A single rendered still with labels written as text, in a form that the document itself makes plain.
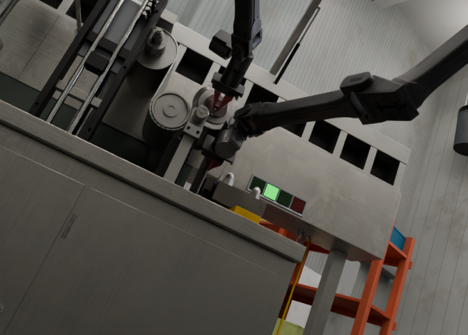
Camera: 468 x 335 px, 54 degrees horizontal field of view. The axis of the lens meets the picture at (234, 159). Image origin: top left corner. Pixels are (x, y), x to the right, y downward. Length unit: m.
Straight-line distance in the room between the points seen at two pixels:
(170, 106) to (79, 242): 0.55
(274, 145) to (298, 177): 0.16
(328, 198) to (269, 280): 0.83
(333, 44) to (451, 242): 3.58
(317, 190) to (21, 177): 1.17
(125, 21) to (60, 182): 0.55
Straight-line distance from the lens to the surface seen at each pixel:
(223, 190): 1.35
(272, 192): 1.78
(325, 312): 2.03
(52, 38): 1.86
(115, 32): 1.39
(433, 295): 7.81
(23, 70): 1.81
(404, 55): 8.73
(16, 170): 1.09
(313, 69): 6.74
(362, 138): 2.04
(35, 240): 1.06
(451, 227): 8.12
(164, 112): 1.41
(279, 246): 1.11
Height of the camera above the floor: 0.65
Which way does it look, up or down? 19 degrees up
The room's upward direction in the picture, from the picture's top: 23 degrees clockwise
